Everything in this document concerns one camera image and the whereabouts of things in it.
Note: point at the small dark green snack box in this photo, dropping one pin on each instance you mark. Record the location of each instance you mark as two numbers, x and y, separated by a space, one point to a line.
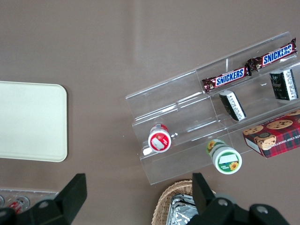
283 84
233 105

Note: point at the clear acrylic can holder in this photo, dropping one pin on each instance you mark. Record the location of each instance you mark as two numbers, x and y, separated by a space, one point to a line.
35 194

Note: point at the Snickers chocolate bar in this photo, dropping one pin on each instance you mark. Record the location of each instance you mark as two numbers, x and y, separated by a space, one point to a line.
273 55
226 79

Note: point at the red and silver drink can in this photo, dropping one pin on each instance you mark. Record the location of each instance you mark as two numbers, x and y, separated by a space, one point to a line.
20 202

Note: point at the foil-wrapped sandwich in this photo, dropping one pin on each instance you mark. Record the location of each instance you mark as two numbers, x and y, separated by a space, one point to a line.
180 211

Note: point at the red tartan chocolate chip cookie box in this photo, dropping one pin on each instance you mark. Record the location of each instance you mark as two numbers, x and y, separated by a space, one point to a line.
276 136

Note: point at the green sunflower lid cup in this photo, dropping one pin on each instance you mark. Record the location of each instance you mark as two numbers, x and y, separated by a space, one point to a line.
225 158

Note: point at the clear acrylic tiered display shelf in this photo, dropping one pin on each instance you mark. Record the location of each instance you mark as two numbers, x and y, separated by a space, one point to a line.
182 117

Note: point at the woven wicker basket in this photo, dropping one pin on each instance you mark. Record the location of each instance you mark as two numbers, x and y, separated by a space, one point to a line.
164 199

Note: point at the cream rectangular tray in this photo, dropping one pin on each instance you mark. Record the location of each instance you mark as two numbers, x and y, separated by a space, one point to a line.
30 122

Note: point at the red strawberry lid cup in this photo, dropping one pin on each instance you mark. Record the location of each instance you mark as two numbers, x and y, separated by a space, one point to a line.
159 140

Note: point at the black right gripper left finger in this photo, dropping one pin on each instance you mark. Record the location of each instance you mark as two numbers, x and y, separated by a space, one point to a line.
70 197

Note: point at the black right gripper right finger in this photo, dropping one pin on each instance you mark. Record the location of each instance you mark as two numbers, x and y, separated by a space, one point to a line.
201 194

